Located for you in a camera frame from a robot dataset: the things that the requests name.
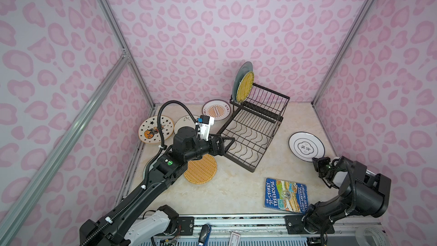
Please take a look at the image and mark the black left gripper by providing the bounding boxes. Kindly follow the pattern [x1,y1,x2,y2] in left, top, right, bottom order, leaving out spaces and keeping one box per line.
[184,132,234,164]

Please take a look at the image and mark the black wire dish rack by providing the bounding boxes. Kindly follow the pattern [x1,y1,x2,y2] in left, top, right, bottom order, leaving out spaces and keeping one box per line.
[218,84,290,173]

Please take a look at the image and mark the white plate black rings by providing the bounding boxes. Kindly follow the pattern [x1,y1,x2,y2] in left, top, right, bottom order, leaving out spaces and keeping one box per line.
[288,131,326,163]

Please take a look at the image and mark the white plate orange sun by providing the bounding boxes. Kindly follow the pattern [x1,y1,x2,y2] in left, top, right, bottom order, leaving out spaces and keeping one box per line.
[202,99,232,121]

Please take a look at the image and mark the yellow-green woven plate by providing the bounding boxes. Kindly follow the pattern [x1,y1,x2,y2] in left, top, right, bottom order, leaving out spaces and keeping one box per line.
[236,71,254,103]

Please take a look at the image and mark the large grey-green plate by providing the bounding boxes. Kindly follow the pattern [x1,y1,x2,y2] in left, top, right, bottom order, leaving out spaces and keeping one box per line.
[232,61,253,103]

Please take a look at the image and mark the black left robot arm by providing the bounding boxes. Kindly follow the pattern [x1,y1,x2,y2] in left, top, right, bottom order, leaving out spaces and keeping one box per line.
[79,127,235,246]

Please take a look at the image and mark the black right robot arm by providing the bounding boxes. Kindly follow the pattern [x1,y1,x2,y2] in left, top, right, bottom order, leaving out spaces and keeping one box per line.
[302,157,391,234]

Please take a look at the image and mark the orange woven plate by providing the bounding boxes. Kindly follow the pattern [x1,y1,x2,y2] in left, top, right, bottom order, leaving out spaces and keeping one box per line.
[184,154,217,185]

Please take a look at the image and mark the blue treehouse book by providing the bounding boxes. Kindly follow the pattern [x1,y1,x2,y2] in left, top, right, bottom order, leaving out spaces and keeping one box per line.
[264,178,310,214]

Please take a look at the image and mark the star pattern cat plate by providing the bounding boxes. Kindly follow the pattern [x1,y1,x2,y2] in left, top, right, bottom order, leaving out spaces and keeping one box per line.
[138,116,174,144]

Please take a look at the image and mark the white tape roll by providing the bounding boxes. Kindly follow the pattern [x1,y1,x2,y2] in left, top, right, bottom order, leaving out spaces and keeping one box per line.
[355,226,389,246]

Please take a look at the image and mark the light blue flower plate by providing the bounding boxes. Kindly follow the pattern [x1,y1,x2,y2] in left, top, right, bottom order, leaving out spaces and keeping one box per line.
[142,159,153,179]

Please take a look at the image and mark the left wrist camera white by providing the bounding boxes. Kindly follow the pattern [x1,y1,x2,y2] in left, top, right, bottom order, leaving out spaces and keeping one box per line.
[197,115,215,141]

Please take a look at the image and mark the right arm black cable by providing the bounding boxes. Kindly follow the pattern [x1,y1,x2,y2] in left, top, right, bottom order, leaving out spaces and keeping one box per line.
[319,158,357,246]

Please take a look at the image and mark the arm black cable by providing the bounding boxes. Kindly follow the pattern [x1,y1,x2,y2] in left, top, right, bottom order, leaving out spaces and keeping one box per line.
[319,158,357,246]
[80,100,199,246]

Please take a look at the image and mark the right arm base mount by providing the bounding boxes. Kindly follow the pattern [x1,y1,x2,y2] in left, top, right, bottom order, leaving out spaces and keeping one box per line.
[284,215,335,235]

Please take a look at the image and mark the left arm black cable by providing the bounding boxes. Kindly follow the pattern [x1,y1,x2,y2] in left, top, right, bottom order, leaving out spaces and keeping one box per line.
[80,100,199,246]

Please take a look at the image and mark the aluminium frame rail front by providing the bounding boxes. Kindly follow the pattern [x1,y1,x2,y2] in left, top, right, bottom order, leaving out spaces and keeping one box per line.
[91,213,385,246]

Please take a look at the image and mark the blue black tool handle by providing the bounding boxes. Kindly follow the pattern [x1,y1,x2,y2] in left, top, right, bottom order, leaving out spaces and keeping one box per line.
[198,224,211,246]

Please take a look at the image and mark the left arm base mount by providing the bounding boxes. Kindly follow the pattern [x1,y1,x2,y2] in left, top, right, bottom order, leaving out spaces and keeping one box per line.
[160,216,195,236]

